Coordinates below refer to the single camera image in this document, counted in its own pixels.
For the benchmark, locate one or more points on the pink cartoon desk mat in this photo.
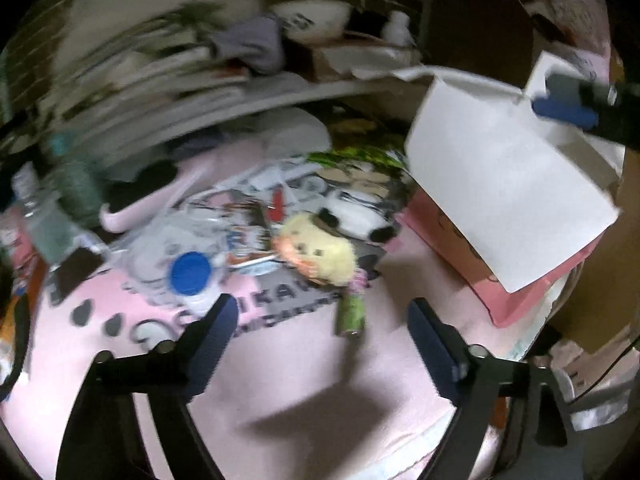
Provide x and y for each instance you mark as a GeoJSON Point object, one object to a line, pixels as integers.
{"type": "Point", "coordinates": [300, 385]}

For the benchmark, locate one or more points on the pink hairbrush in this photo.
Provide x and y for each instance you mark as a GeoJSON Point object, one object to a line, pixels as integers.
{"type": "Point", "coordinates": [150, 195]}

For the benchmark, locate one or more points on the cartoon wall poster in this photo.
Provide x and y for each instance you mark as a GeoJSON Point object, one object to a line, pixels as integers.
{"type": "Point", "coordinates": [575, 5]}

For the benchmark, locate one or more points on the small panda plush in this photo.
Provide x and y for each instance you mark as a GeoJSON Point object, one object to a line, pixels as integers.
{"type": "Point", "coordinates": [360, 215]}

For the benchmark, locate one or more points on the grey printed pouch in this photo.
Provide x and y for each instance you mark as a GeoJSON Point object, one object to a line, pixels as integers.
{"type": "Point", "coordinates": [147, 252]}

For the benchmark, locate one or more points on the white panda bowl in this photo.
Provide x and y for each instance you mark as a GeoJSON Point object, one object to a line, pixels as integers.
{"type": "Point", "coordinates": [312, 20]}

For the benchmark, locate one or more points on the purple cloth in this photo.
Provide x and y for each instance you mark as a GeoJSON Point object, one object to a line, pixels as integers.
{"type": "Point", "coordinates": [255, 42]}

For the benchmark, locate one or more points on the small white bottle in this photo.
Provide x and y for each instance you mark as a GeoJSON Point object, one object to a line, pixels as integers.
{"type": "Point", "coordinates": [397, 27]}

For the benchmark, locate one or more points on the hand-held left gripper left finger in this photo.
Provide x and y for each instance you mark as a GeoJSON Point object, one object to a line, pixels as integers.
{"type": "Point", "coordinates": [215, 345]}

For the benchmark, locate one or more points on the white fluffy fur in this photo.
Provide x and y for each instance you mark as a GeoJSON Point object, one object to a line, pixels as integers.
{"type": "Point", "coordinates": [165, 0]}

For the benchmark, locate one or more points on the clear liquid bottle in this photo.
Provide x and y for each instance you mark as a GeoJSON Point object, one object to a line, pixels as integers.
{"type": "Point", "coordinates": [42, 225]}

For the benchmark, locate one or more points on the small green tube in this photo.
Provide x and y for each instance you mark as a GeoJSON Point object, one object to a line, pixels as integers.
{"type": "Point", "coordinates": [350, 315]}

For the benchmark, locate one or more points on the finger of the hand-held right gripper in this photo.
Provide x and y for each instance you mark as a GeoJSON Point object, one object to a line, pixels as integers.
{"type": "Point", "coordinates": [565, 112]}
{"type": "Point", "coordinates": [575, 89]}

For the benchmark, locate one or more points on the small yellow plush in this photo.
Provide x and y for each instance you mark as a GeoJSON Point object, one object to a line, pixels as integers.
{"type": "Point", "coordinates": [320, 252]}

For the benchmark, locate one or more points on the green liquid bottle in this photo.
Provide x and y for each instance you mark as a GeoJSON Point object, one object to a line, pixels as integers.
{"type": "Point", "coordinates": [75, 180]}

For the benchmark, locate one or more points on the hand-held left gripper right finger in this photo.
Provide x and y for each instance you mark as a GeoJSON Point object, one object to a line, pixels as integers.
{"type": "Point", "coordinates": [432, 350]}

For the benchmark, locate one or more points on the stack of books and papers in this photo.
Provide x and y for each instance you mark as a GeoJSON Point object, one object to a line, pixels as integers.
{"type": "Point", "coordinates": [150, 75]}

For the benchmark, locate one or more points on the white bottle blue cap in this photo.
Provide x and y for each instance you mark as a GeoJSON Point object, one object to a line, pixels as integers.
{"type": "Point", "coordinates": [192, 277]}

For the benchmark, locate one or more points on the black card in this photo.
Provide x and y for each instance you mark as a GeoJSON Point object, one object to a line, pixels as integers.
{"type": "Point", "coordinates": [75, 270]}

